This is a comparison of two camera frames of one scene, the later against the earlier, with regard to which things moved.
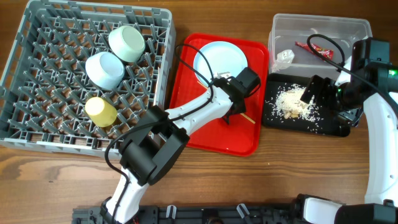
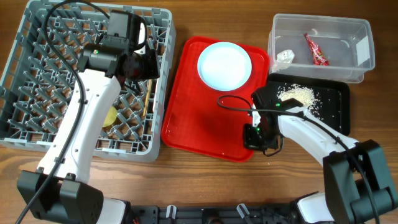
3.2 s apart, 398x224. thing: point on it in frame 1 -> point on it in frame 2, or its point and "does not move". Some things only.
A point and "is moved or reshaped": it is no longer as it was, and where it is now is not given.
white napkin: [284, 60] does not move
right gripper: [326, 84] -> [249, 140]
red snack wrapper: [326, 53] is moved or reshaped
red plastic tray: [245, 134] is moved or reshaped
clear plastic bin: [313, 45] does not move
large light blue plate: [224, 58] does not move
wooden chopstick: [240, 113] -> [147, 98]
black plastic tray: [283, 107] does not move
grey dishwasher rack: [79, 76] does not move
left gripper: [243, 107] -> [152, 71]
